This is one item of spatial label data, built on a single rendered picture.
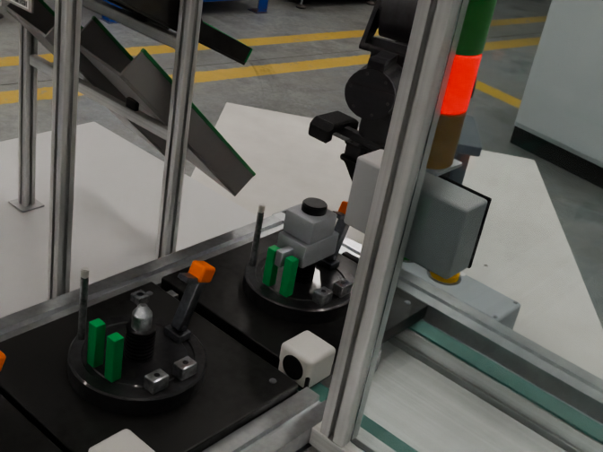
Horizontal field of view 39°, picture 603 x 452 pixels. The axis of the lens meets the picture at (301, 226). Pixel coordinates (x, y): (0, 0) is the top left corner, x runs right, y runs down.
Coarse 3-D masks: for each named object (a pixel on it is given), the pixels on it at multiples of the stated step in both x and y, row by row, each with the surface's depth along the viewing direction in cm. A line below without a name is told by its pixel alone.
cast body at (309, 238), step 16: (288, 208) 100; (304, 208) 100; (320, 208) 99; (288, 224) 101; (304, 224) 99; (320, 224) 99; (288, 240) 100; (304, 240) 100; (320, 240) 101; (336, 240) 104; (304, 256) 100; (320, 256) 102
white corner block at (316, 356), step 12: (300, 336) 94; (312, 336) 95; (288, 348) 93; (300, 348) 93; (312, 348) 93; (324, 348) 93; (288, 360) 93; (300, 360) 92; (312, 360) 91; (324, 360) 93; (288, 372) 93; (300, 372) 92; (312, 372) 92; (324, 372) 94; (300, 384) 93; (312, 384) 93
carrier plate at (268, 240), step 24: (264, 240) 116; (216, 264) 109; (240, 264) 110; (168, 288) 104; (216, 288) 104; (240, 288) 105; (216, 312) 99; (240, 312) 100; (264, 312) 101; (240, 336) 97; (264, 336) 97; (288, 336) 98; (336, 336) 99
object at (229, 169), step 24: (96, 24) 110; (96, 48) 112; (120, 48) 114; (120, 72) 115; (144, 72) 103; (144, 96) 104; (168, 96) 107; (168, 120) 108; (192, 120) 111; (192, 144) 113; (216, 144) 115; (216, 168) 117; (240, 168) 120
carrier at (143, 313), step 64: (64, 320) 93; (128, 320) 92; (192, 320) 97; (0, 384) 83; (64, 384) 84; (128, 384) 83; (192, 384) 85; (256, 384) 89; (64, 448) 78; (128, 448) 75; (192, 448) 80
